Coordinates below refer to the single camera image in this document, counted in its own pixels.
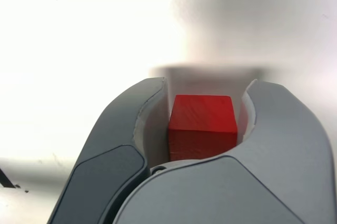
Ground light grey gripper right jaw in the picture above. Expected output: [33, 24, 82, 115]
[115, 78, 337, 224]

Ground black tape strip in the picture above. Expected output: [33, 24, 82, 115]
[0, 167, 16, 189]

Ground red cube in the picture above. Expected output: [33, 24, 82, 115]
[167, 94, 238, 162]

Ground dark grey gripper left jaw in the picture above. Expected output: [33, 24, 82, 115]
[48, 76, 172, 224]

